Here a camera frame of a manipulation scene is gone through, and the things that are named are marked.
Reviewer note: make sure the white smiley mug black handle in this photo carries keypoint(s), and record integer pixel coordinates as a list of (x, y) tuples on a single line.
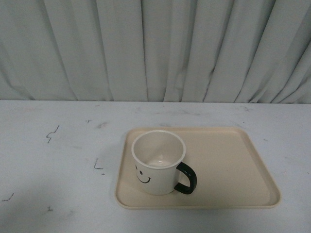
[(160, 169)]

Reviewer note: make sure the beige rectangular plastic tray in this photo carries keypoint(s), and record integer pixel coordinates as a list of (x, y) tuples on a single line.
[(230, 173)]

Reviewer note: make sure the grey-white curtain backdrop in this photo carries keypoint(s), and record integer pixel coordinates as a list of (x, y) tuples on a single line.
[(244, 51)]

